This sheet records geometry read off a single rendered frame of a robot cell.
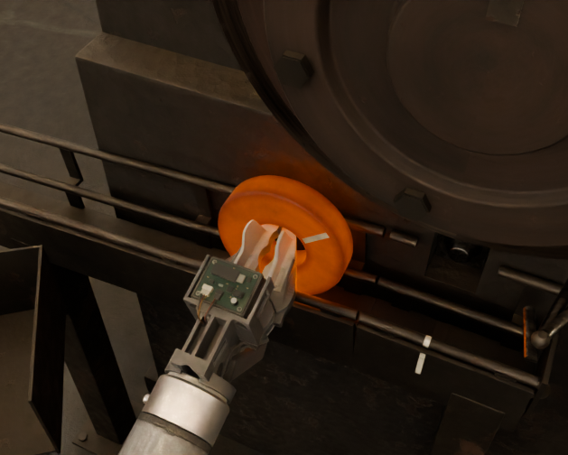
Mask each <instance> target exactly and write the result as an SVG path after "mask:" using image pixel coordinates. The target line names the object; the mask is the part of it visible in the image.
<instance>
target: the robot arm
mask: <svg viewBox="0 0 568 455"><path fill-rule="evenodd" d="M276 238H278V239H277V242H276V245H275V255H274V258H273V260H272V261H271V262H270V263H269V264H268V265H267V266H265V268H264V270H263V272H262V273H259V272H260V263H261V260H262V258H263V257H264V256H265V255H266V254H267V253H268V252H270V250H271V245H272V243H273V242H274V240H275V239H276ZM204 268H205V270H204ZM296 268H297V267H296V235H295V234H294V233H292V232H291V231H289V230H288V229H286V228H284V227H280V226H277V225H273V224H264V225H262V226H260V225H259V224H258V223H257V222H256V221H255V220H250V221H249V222H248V223H247V225H246V226H245V228H244V231H243V236H242V246H241V247H240V248H239V250H238V251H237V253H235V254H234V255H233V256H231V257H229V258H228V259H226V260H224V259H221V258H218V257H216V256H212V257H210V255H208V254H207V255H206V257H205V259H204V261H203V263H202V265H201V266H200V269H199V271H198V272H197V274H196V276H195V278H194V279H193V281H192V283H191V286H190V288H189V290H188V291H187V292H186V294H185V296H184V298H183V300H184V301H185V303H186V305H187V306H188V308H189V309H190V311H191V313H192V315H193V317H194V318H195V320H196V323H195V325H194V327H193V329H192V331H191V334H190V336H189V337H188V339H187V340H186V342H185V344H184V346H183V348H182V350H179V349H175V351H174V353H173V354H172V357H171V359H170V361H169V363H168V365H167V367H166V369H165V370H164V372H165V374H166V375H161V376H160V377H159V378H158V380H157V382H156V384H155V386H154V389H153V391H152V393H151V394H150V395H149V394H147V395H145V396H144V399H143V402H144V404H145V405H144V408H143V410H142V412H141V413H140V414H139V416H138V418H137V420H136V421H135V424H134V426H133V428H132V430H131V432H130V433H129V434H128V436H127V438H126V441H125V443H124V445H123V446H122V448H121V450H120V452H119V453H118V455H209V453H210V450H211V447H213V445H214V443H215V441H216V439H217V437H218V435H219V432H220V430H221V428H222V426H223V424H224V422H225V420H226V418H227V416H228V413H229V407H228V404H230V403H231V401H232V398H233V396H234V394H235V392H236V389H235V387H234V386H233V385H231V384H230V383H229V382H231V381H232V380H233V379H235V378H236V377H238V376H239V375H241V374H242V373H244V372H245V371H246V370H248V369H249V368H251V367H252V366H253V365H254V364H256V363H257V362H258V361H260V360H261V359H262V358H263V356H264V354H265V348H266V345H267V342H268V341H269V339H268V337H267V336H268V335H269V333H270V332H271V331H272V330H273V328H274V326H276V327H279V328H281V327H282V325H283V321H284V318H285V316H286V315H287V314H288V312H289V311H290V310H291V308H292V306H293V302H294V299H295V295H296ZM203 270H204V271H203ZM200 275H201V276H200ZM199 278H200V279H199ZM198 280H199V281H198ZM197 282H198V283H197ZM196 283H197V285H196ZM195 285H196V286H195ZM194 287H195V288H194ZM193 288H194V290H193Z"/></svg>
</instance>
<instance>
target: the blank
mask: <svg viewBox="0 0 568 455"><path fill-rule="evenodd" d="M250 220H255V221H256V222H257V223H258V224H259V225H260V226H262V225H264V224H273V225H277V226H280V227H283V228H286V229H288V230H289V231H291V232H292V233H294V234H295V235H296V236H297V237H298V238H299V239H300V240H301V242H302V243H303V245H304V248H305V250H296V267H297V268H296V291H298V292H301V293H307V294H310V295H314V294H318V293H324V292H326V291H328V290H329V289H330V288H332V287H333V286H335V285H336V284H337V283H338V282H339V281H340V279H341V277H342V276H343V274H344V272H345V270H346V268H347V266H348V264H349V261H350V259H351V257H352V253H353V240H352V235H351V232H350V229H349V226H348V224H347V222H346V220H345V218H344V217H343V216H342V215H341V213H340V212H339V210H338V209H337V208H336V207H335V206H334V205H333V204H332V203H331V202H330V201H329V200H328V199H327V198H325V197H324V196H323V195H322V194H320V193H319V192H318V191H316V190H315V189H313V188H311V187H309V186H308V185H306V184H304V183H301V182H299V181H296V180H293V179H290V178H286V177H282V176H275V175H262V176H256V177H253V178H250V179H248V180H246V181H243V182H241V183H240V184H239V185H238V186H237V187H236V188H235V189H234V190H233V191H232V193H231V194H230V195H229V197H228V199H227V200H226V201H225V203H224V204H223V205H222V207H221V209H220V212H219V220H218V227H219V235H220V238H221V241H222V243H223V245H224V247H225V248H226V249H227V251H228V253H229V254H230V256H233V255H234V254H235V253H237V251H238V250H239V248H240V247H241V246H242V236H243V231H244V228H245V226H246V225H247V223H248V222H249V221H250ZM275 245H276V241H275V240H274V242H273V243H272V245H271V250H270V252H268V253H267V254H266V255H265V256H264V257H263V258H262V260H261V263H260V272H259V273H262V272H263V270H264V268H265V266H267V265H268V264H269V263H270V262H271V261H272V260H273V258H274V255H275Z"/></svg>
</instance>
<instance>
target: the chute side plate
mask: <svg viewBox="0 0 568 455"><path fill-rule="evenodd" d="M11 238H13V239H15V240H18V241H21V242H23V243H25V244H27V245H30V246H40V245H43V248H44V250H45V253H46V255H47V257H48V260H49V262H50V263H52V264H54V265H58V266H61V267H64V268H67V269H70V270H71V271H74V272H77V273H80V274H84V275H87V276H90V277H92V278H95V279H98V280H100V281H103V282H106V283H110V284H113V285H115V286H118V287H121V288H124V289H127V290H128V291H131V292H134V293H139V294H142V295H144V296H147V297H149V298H152V299H155V300H157V301H160V302H165V303H167V304H170V305H172V306H175V307H178V308H181V309H184V310H186V311H190V309H189V308H188V306H187V305H186V303H185V301H184V300H183V298H184V296H185V294H186V292H187V291H188V290H189V288H190V286H191V283H192V281H193V279H194V278H195V276H196V274H197V272H198V271H195V270H191V269H189V268H186V267H183V266H180V265H175V264H172V263H169V262H166V261H164V260H162V259H159V258H155V257H152V256H149V255H145V254H142V253H139V252H136V251H134V250H131V249H128V248H125V247H122V246H117V245H114V244H111V243H108V242H106V241H103V240H100V239H97V238H94V237H90V236H87V235H83V234H80V233H78V232H75V231H72V230H69V229H66V228H64V227H59V226H56V225H53V224H50V223H47V222H44V221H41V220H38V219H35V218H30V217H27V216H25V215H23V214H20V213H17V212H13V211H11V210H8V209H3V208H0V246H4V247H7V248H10V249H13V248H14V245H13V243H12V241H11ZM267 337H268V339H271V340H273V341H276V342H279V343H282V344H284V345H286V346H289V347H292V348H297V349H300V350H301V351H304V352H307V353H310V354H313V355H315V356H318V357H320V358H325V359H328V360H330V361H333V362H336V363H339V364H341V365H343V366H346V367H351V368H354V369H356V370H358V371H360V372H363V373H365V374H368V375H370V376H373V377H376V378H378V379H381V380H383V381H386V382H388V383H390V384H393V385H397V386H399V387H402V388H404V389H406V390H408V391H411V392H413V393H416V394H418V395H421V396H424V397H427V398H429V399H432V400H434V401H436V402H438V403H441V404H445V405H447V403H448V402H449V399H450V396H451V393H455V394H457V395H461V396H463V397H466V398H468V399H470V400H473V401H475V402H478V403H480V404H485V405H486V406H489V407H491V408H494V409H496V410H499V411H501V412H503V413H505V416H504V418H503V420H502V422H501V424H500V427H502V428H505V429H507V430H510V431H514V429H515V427H516V426H517V423H518V421H519V419H520V417H521V416H522V414H523V412H524V411H525V409H526V406H527V405H528V403H529V401H530V399H531V397H532V395H533V393H534V389H532V388H529V387H527V386H524V385H520V384H518V383H514V382H512V381H509V380H506V379H505V378H502V377H499V376H495V375H493V374H491V373H489V372H486V371H484V370H481V369H478V368H476V367H472V366H470V365H467V364H464V363H462V362H460V361H457V360H455V359H452V358H449V357H446V356H443V355H441V354H438V353H435V352H433V351H431V350H428V349H426V348H421V347H419V346H416V345H414V344H412V343H409V342H406V341H404V340H401V339H398V338H394V337H391V336H388V335H387V334H384V333H381V332H379V331H376V330H373V329H371V328H369V327H366V326H363V325H361V324H359V325H358V326H357V331H356V338H355V322H353V321H350V320H345V319H342V318H340V317H335V316H332V315H330V314H327V313H324V312H321V311H317V310H315V309H312V308H309V307H306V306H303V305H301V304H297V303H293V306H292V308H291V310H290V311H289V312H288V314H287V315H286V316H285V318H284V321H283V325H282V327H281V328H279V327H276V326H274V328H273V330H272V331H271V332H270V333H269V335H268V336H267ZM420 353H423V354H425V358H424V363H423V367H422V370H421V374H417V373H415V369H416V366H417V362H418V358H419V356H420Z"/></svg>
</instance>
